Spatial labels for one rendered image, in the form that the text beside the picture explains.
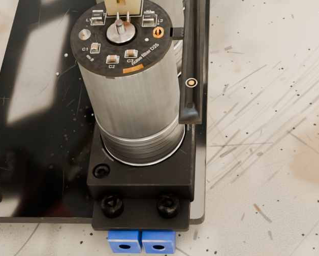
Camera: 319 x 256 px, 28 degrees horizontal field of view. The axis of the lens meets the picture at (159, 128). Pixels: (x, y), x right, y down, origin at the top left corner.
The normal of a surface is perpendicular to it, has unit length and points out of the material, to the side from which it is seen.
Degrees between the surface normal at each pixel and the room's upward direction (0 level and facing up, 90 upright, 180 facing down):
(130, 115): 90
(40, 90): 0
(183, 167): 0
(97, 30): 0
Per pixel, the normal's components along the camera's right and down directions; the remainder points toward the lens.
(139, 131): 0.07, 0.82
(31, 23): -0.11, -0.56
